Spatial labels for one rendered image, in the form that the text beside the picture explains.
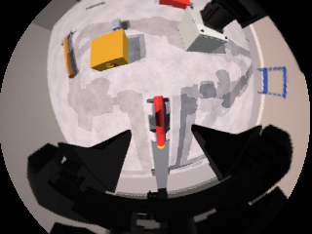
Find red rectangular block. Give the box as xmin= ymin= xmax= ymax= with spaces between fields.
xmin=159 ymin=0 xmax=191 ymax=11

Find hammer with orange handle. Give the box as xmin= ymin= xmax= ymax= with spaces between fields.
xmin=60 ymin=30 xmax=75 ymax=79

